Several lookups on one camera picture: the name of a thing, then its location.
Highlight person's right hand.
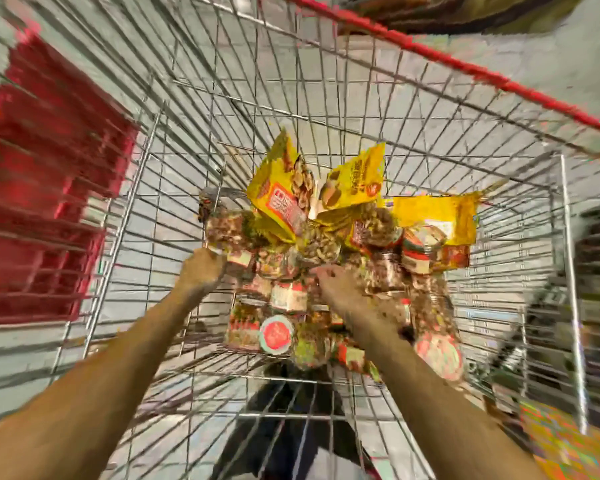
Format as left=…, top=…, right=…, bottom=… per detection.
left=310, top=263, right=406, bottom=346

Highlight person's left hand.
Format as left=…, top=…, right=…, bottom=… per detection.
left=175, top=247, right=228, bottom=306

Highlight pile of snacks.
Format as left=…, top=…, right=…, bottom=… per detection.
left=198, top=185, right=471, bottom=384

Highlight yellow nut bag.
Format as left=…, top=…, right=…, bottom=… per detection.
left=385, top=191, right=481, bottom=246
left=245, top=129, right=316, bottom=244
left=310, top=143, right=388, bottom=228

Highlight red-trimmed wire shopping cart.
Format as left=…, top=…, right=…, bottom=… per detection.
left=0, top=0, right=600, bottom=480

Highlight person's left forearm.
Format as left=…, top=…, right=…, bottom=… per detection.
left=0, top=289, right=206, bottom=480

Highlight person's right forearm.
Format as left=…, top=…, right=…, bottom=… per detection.
left=365, top=329, right=546, bottom=480

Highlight person's dark trousers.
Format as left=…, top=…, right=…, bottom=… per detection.
left=210, top=359, right=381, bottom=480

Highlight white printed display stand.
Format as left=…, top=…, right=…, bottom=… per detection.
left=335, top=0, right=586, bottom=36

